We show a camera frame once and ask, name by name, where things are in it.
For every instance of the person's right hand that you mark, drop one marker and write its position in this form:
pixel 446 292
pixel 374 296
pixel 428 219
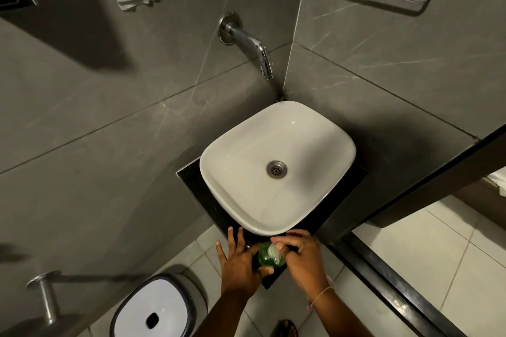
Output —
pixel 306 265

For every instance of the person's left hand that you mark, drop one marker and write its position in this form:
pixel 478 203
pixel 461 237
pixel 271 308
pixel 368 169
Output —
pixel 239 273

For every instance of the person's left little finger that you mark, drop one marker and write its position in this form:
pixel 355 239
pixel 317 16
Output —
pixel 221 253

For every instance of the person's right middle finger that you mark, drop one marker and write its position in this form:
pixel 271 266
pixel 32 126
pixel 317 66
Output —
pixel 297 233

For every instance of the person's left thumb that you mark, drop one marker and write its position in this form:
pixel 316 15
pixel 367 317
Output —
pixel 266 271

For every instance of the person's left middle finger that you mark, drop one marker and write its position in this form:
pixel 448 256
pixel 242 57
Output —
pixel 241 240

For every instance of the person's right thumb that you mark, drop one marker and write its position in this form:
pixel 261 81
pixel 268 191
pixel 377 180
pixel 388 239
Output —
pixel 281 253

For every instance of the green soap dispenser bottle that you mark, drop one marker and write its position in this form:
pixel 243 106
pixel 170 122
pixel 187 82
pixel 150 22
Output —
pixel 266 257

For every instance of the person's right forearm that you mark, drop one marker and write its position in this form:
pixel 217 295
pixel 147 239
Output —
pixel 340 317

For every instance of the person's left forearm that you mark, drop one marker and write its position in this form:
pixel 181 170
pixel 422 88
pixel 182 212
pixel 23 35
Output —
pixel 227 315

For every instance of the white ceramic wash basin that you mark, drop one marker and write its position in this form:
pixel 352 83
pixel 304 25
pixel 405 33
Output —
pixel 253 190

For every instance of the person's foot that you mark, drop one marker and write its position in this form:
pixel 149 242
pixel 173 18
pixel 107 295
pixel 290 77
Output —
pixel 285 329

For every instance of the metal basin drain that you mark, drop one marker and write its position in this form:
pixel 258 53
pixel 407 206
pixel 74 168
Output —
pixel 276 169

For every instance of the black stone counter slab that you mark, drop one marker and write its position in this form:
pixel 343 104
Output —
pixel 197 186

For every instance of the white lidded trash bin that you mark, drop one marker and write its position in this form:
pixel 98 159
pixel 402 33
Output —
pixel 158 305

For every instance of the metal toilet paper holder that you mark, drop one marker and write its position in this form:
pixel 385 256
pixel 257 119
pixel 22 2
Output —
pixel 46 297

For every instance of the white cloth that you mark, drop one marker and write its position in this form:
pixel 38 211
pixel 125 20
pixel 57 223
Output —
pixel 498 182

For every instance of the black door frame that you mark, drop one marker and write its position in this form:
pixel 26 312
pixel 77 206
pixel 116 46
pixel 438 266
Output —
pixel 395 281

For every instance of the chrome wall faucet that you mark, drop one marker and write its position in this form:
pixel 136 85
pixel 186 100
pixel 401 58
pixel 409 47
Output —
pixel 247 38

